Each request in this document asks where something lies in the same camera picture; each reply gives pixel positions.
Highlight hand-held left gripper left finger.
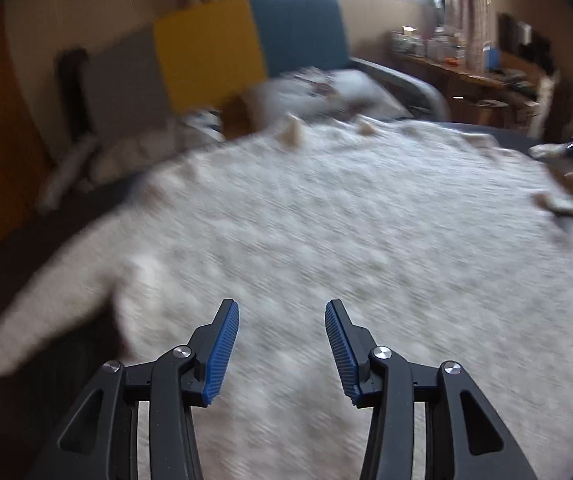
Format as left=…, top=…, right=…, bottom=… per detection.
left=26, top=298, right=240, bottom=480

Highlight black monitor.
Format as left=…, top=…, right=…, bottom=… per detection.
left=497, top=12, right=552, bottom=68

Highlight wooden desk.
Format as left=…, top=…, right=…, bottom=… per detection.
left=391, top=45, right=542, bottom=126

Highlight grey yellow blue sofa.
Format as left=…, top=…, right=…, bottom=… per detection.
left=36, top=0, right=450, bottom=211

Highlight group of jars and bottles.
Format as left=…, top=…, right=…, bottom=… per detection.
left=391, top=25, right=467, bottom=61

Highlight triangle pattern pillow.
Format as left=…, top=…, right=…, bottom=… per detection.
left=181, top=107, right=227, bottom=138

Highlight white printed pillow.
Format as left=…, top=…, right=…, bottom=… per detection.
left=89, top=127, right=187, bottom=183

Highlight grey deer print pillow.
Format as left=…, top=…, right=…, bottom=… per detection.
left=244, top=66, right=407, bottom=121

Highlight white knit sweater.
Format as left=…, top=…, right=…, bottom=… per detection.
left=0, top=112, right=573, bottom=480

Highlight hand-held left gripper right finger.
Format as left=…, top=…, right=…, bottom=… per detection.
left=325, top=299, right=537, bottom=480

